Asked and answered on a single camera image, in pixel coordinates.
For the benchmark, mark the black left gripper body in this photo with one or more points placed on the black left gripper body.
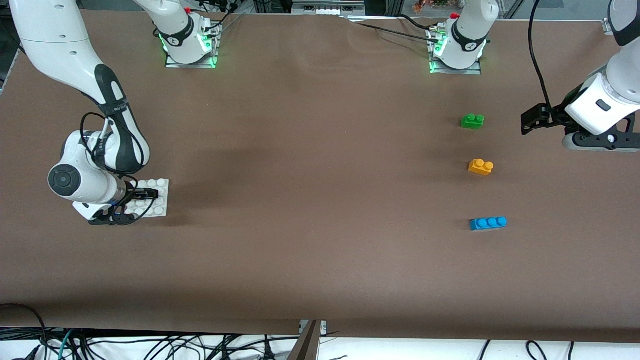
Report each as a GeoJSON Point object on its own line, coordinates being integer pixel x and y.
{"type": "Point", "coordinates": [559, 118]}

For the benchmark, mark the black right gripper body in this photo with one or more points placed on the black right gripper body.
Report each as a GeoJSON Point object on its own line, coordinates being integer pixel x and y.
{"type": "Point", "coordinates": [132, 194]}

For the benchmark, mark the white studded base plate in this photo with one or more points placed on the white studded base plate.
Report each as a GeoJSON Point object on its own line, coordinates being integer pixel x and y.
{"type": "Point", "coordinates": [161, 207]}

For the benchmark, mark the yellow two-stud block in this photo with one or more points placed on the yellow two-stud block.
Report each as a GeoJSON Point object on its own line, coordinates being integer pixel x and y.
{"type": "Point", "coordinates": [480, 168]}

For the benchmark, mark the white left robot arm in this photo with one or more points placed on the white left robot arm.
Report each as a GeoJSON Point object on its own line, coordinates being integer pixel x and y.
{"type": "Point", "coordinates": [467, 35]}

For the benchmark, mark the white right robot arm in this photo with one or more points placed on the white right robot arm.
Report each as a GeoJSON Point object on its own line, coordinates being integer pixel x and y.
{"type": "Point", "coordinates": [55, 40]}

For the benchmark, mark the green two-stud block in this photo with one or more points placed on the green two-stud block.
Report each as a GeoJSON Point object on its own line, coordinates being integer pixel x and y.
{"type": "Point", "coordinates": [472, 122]}

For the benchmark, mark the blue three-stud block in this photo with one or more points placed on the blue three-stud block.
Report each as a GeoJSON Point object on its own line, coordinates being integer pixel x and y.
{"type": "Point", "coordinates": [487, 223]}

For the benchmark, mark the orange background object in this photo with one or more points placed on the orange background object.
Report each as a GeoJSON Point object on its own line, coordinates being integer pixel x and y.
{"type": "Point", "coordinates": [425, 6]}

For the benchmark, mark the brown table cover sheet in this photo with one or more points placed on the brown table cover sheet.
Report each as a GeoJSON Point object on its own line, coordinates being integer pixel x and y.
{"type": "Point", "coordinates": [320, 260]}

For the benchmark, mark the dark support beam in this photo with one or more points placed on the dark support beam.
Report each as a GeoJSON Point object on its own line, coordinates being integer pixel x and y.
{"type": "Point", "coordinates": [305, 347]}

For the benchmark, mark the aluminium frame corner bracket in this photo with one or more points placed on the aluminium frame corner bracket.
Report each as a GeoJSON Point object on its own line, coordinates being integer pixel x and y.
{"type": "Point", "coordinates": [609, 26]}

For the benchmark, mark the silver table edge bracket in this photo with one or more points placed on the silver table edge bracket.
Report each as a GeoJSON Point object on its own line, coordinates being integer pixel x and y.
{"type": "Point", "coordinates": [322, 327]}

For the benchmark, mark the aluminium frame rail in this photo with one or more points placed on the aluminium frame rail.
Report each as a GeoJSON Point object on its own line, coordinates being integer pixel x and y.
{"type": "Point", "coordinates": [325, 7]}

